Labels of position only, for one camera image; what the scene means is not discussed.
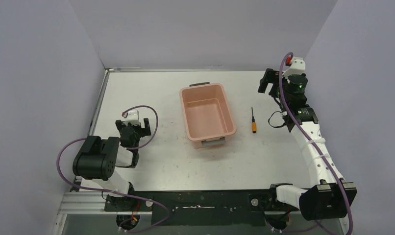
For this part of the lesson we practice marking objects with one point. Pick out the pink plastic bin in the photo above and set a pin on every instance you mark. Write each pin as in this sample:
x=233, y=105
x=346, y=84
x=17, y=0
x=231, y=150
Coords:
x=207, y=114

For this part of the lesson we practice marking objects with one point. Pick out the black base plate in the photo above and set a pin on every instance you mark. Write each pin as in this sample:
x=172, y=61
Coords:
x=203, y=217

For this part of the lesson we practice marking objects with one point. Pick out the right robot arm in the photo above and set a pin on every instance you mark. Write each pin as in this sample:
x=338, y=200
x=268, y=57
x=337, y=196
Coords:
x=329, y=195

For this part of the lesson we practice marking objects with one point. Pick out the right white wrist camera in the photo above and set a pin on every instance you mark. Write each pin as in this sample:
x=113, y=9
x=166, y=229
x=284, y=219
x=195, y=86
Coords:
x=296, y=65

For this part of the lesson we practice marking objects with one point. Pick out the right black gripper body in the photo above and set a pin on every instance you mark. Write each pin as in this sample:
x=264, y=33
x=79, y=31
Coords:
x=284, y=81

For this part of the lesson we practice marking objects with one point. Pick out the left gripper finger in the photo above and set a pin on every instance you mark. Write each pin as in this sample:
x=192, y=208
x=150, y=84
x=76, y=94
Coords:
x=119, y=124
x=146, y=128

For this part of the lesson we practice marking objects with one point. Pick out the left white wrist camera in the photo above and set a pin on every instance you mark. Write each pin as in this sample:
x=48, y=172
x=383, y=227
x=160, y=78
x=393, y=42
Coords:
x=131, y=116

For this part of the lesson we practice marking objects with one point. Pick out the aluminium front rail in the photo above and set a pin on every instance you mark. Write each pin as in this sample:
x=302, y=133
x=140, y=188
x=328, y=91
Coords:
x=80, y=204

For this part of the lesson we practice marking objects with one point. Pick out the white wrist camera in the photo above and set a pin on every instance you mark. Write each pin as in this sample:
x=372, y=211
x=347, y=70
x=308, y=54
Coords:
x=131, y=116
x=296, y=65

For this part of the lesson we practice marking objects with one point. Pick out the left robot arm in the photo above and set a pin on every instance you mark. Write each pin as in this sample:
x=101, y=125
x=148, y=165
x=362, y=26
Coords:
x=98, y=158

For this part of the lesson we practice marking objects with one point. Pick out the orange black screwdriver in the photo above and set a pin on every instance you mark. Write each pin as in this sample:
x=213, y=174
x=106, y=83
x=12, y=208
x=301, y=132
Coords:
x=253, y=123

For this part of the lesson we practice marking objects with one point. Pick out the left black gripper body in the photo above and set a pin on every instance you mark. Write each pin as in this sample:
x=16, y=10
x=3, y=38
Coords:
x=132, y=129

